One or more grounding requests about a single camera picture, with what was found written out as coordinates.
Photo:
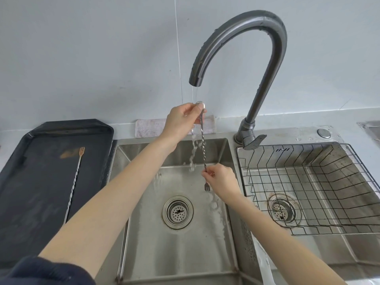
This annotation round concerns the person's right hand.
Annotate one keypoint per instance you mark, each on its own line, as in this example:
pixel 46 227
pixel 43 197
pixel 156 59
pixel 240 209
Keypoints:
pixel 224 182

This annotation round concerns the person's left hand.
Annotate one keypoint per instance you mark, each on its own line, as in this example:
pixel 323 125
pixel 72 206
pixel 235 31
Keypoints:
pixel 175 124

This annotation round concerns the person's right thumb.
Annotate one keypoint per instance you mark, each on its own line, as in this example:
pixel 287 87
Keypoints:
pixel 208 174

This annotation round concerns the person's left thumb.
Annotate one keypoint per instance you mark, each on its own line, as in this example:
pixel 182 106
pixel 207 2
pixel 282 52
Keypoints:
pixel 200 112

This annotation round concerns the twisted steel bar fork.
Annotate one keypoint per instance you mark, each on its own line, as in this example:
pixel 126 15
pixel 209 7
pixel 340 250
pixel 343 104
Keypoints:
pixel 203 145
pixel 74 186

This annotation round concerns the person's right forearm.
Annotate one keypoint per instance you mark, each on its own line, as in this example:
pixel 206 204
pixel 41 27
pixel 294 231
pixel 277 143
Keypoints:
pixel 279 243

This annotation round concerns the person's left forearm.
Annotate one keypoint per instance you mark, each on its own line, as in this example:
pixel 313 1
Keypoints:
pixel 112 201

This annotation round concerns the large steel drain strainer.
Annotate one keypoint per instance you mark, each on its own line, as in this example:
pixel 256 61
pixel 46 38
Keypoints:
pixel 177 212

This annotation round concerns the pink cleaning cloth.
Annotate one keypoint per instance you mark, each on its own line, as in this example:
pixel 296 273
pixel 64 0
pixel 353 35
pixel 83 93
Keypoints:
pixel 148 127

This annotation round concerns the small steel drain strainer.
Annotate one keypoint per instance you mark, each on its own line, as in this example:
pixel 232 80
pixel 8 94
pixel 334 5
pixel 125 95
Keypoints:
pixel 282 209

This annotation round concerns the stainless steel double sink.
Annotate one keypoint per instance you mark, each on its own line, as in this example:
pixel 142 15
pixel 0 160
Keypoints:
pixel 184 252

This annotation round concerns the grey gooseneck faucet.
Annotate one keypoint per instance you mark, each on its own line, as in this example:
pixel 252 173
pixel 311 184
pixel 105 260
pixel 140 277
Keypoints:
pixel 267 56

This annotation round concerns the clear plastic film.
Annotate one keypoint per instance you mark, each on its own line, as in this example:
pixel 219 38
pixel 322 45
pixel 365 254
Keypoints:
pixel 264 261

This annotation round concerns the round steel sink cap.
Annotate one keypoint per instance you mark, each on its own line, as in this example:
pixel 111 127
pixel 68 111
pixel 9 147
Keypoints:
pixel 323 132

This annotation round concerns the black plastic tray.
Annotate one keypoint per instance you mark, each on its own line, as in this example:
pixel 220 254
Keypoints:
pixel 35 181

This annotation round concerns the person's dark blue sleeve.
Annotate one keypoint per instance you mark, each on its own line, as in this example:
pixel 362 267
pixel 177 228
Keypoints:
pixel 38 273

